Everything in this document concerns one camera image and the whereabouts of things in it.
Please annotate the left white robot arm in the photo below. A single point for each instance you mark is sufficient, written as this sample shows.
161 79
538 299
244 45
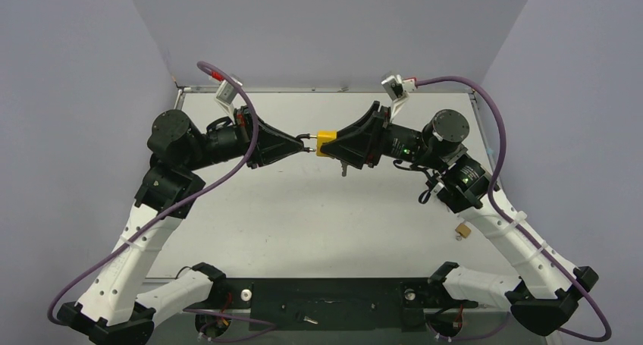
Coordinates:
114 310

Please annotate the yellow padlock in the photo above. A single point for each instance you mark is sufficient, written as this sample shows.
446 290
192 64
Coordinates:
321 137

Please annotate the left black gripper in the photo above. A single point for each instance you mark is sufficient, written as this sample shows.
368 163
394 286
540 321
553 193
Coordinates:
272 145

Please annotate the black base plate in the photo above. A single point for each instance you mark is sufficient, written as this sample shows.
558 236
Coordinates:
333 304

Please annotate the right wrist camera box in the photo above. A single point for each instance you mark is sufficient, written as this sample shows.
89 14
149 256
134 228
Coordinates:
398 90

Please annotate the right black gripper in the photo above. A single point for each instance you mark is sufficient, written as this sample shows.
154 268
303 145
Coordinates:
376 136

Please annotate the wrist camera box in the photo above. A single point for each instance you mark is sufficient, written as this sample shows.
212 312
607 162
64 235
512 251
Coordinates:
398 90
224 97

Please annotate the small brass padlock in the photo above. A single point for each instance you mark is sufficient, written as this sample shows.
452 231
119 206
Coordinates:
462 231

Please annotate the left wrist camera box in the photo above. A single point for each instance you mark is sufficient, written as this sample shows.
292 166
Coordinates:
224 97

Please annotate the aluminium table edge rail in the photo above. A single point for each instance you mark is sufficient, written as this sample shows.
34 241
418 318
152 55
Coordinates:
180 99

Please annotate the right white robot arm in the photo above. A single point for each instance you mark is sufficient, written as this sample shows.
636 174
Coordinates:
544 290

